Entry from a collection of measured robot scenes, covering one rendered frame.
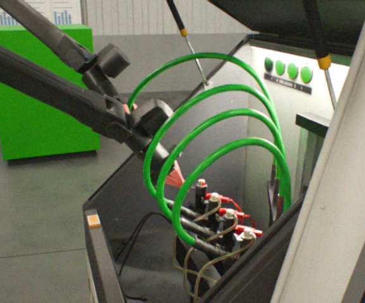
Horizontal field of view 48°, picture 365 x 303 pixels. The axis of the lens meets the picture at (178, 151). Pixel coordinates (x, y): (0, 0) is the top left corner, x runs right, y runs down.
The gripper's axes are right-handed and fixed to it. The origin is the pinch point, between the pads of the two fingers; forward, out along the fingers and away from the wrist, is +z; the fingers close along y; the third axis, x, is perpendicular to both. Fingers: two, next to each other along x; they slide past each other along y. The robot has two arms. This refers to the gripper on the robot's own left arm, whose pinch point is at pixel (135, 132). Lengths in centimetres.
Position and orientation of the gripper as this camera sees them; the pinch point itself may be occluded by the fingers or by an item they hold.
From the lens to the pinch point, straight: 104.2
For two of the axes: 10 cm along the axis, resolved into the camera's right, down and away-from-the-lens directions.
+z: 6.1, 7.8, -1.5
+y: 3.6, -1.0, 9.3
